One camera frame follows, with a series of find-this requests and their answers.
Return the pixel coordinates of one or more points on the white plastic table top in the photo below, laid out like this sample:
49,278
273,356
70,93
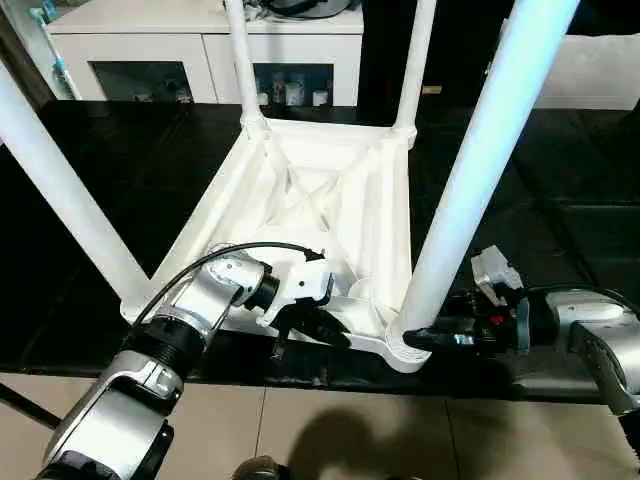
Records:
225,200

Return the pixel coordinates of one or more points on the white plastic table leg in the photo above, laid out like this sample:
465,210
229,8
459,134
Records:
65,175
245,60
415,65
475,150

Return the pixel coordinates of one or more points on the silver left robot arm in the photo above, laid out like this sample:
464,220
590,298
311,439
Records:
200,295

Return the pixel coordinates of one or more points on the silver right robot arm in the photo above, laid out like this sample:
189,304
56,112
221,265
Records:
595,330

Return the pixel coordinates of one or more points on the dark robot left foot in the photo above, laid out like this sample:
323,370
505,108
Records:
260,470

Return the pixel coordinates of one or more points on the black work mat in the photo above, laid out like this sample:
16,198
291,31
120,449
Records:
550,175

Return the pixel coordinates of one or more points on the grey cushion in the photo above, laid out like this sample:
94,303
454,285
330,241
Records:
590,70

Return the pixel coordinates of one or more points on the black metal support bar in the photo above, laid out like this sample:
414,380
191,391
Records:
25,400

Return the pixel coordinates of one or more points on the black box with gold label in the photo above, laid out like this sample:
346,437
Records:
380,50

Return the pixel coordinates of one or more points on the white glass-door cabinet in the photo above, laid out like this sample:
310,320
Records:
150,45

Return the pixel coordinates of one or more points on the dark round device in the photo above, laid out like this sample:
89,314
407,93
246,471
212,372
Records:
310,7

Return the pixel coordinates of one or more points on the white pipe with blue clip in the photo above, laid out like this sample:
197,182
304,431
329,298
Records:
55,55

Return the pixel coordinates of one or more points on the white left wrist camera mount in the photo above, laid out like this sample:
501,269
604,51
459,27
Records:
305,280

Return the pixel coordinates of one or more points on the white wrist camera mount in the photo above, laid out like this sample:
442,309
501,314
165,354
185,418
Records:
305,280
495,270

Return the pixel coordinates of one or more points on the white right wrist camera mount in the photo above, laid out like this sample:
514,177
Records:
495,270

